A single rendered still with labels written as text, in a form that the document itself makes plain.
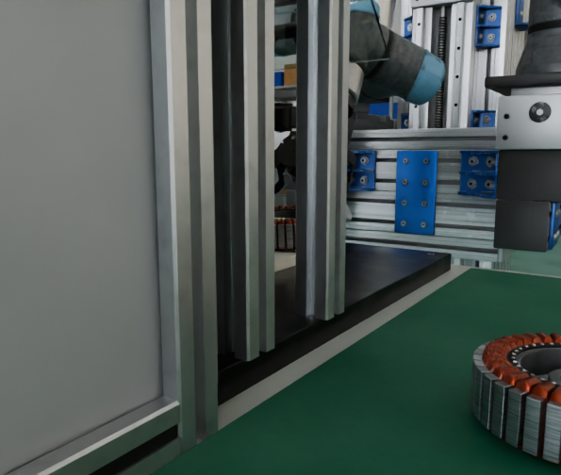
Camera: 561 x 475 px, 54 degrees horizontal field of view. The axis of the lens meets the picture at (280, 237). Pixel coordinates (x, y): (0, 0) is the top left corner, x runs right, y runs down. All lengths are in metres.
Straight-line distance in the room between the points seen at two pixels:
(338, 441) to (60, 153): 0.19
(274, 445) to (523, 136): 0.82
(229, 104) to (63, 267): 0.15
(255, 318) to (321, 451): 0.10
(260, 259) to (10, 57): 0.19
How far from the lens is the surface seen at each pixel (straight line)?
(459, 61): 1.31
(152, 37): 0.27
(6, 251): 0.23
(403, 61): 0.82
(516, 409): 0.30
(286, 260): 0.61
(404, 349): 0.44
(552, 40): 1.18
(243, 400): 0.35
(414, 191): 1.20
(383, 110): 7.13
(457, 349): 0.45
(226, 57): 0.35
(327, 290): 0.42
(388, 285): 0.55
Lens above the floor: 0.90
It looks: 9 degrees down
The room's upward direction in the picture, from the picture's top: straight up
